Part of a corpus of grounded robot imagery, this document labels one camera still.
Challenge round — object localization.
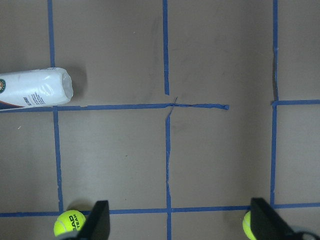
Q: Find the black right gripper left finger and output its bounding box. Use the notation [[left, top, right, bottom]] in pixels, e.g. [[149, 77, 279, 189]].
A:
[[77, 200, 111, 240]]

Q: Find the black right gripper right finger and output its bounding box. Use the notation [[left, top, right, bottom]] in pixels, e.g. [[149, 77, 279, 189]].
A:
[[250, 197, 300, 240]]

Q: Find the white tennis ball can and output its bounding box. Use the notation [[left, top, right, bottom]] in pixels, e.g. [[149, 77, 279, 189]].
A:
[[0, 67, 74, 111]]

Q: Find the yellow tennis ball by base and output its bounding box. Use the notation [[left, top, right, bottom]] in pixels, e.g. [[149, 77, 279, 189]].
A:
[[242, 211, 256, 240]]

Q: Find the yellow tennis ball centre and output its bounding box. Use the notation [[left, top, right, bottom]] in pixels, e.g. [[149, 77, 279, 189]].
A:
[[53, 210, 86, 237]]

